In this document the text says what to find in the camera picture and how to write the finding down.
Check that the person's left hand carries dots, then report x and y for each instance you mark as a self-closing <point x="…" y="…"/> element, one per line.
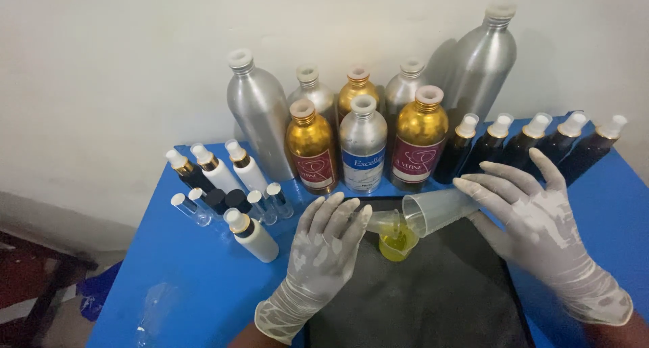
<point x="324" y="256"/>

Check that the person's right hand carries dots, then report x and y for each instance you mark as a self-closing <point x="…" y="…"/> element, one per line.
<point x="542" y="226"/>

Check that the small clear plastic cup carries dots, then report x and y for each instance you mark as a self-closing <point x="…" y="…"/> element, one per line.
<point x="381" y="221"/>

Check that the clear plastic measuring cup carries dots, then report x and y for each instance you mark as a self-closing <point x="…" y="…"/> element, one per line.
<point x="436" y="211"/>

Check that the white spray bottle gold collar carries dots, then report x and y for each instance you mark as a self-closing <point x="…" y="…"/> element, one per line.
<point x="248" y="170"/>
<point x="256" y="239"/>
<point x="218" y="173"/>

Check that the clear vial with silver cap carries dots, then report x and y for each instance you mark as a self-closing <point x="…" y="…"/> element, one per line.
<point x="198" y="198"/>
<point x="280" y="200"/>
<point x="262" y="207"/>
<point x="188" y="208"/>

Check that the glass beaker with yellow liquid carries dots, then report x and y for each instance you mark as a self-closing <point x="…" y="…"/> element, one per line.
<point x="398" y="246"/>

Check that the black spray bottle white cap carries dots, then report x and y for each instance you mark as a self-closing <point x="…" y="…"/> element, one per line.
<point x="560" y="140"/>
<point x="588" y="152"/>
<point x="454" y="152"/>
<point x="190" y="173"/>
<point x="522" y="145"/>
<point x="486" y="145"/>

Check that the clear vial with black cap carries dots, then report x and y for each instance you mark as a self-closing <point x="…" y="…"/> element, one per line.
<point x="237" y="200"/>
<point x="216" y="200"/>

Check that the gold bottle with red label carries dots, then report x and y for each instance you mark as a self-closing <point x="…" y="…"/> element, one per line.
<point x="418" y="145"/>
<point x="310" y="150"/>

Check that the silver bottle with blue label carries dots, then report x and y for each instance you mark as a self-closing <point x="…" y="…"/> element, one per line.
<point x="363" y="150"/>

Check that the black mat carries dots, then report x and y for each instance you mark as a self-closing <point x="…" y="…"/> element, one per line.
<point x="431" y="297"/>

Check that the medium silver aluminium bottle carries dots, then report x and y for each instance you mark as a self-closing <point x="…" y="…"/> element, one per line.
<point x="261" y="114"/>

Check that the small silver aluminium bottle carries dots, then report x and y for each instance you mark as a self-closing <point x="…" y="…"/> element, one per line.
<point x="403" y="94"/>
<point x="312" y="94"/>

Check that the small plain gold bottle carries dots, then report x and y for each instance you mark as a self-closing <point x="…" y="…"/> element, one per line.
<point x="357" y="92"/>

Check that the tall large silver aluminium bottle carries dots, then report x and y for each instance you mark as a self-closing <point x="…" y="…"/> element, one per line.
<point x="481" y="64"/>

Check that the clear plastic wrapper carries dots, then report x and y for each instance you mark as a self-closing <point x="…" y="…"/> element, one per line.
<point x="154" y="307"/>

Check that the blue plastic bag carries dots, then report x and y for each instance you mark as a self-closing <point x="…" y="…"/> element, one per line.
<point x="96" y="292"/>

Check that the dark red wooden furniture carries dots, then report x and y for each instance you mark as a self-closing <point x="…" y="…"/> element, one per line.
<point x="35" y="267"/>

